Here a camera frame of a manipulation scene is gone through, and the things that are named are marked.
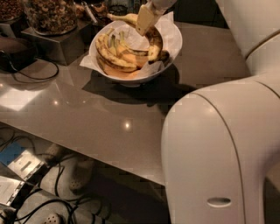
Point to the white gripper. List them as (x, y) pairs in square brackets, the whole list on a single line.
[(161, 4)]

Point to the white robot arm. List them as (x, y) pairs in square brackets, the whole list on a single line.
[(218, 142)]

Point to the small dark ripe banana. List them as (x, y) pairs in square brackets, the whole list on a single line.
[(164, 55)]

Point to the white bowl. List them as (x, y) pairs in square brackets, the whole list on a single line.
[(173, 43)]

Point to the long outer spotted banana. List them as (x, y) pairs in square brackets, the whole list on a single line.
[(102, 47)]

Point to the yellow banana at bottom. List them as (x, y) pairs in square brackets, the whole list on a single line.
[(110, 71)]

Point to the white paper liner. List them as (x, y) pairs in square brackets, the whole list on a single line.
[(169, 26)]

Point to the dark glass cup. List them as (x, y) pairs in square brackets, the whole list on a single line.
[(119, 10)]

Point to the grey metal stand box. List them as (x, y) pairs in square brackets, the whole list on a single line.
[(63, 49)]

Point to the dark round appliance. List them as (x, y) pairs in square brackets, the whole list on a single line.
[(16, 53)]

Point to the glass jar of dark nuts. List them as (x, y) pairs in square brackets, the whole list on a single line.
[(10, 9)]

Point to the grey clog shoe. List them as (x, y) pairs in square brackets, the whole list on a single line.
[(54, 153), (81, 175)]

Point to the blue notebook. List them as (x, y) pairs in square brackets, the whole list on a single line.
[(11, 153)]

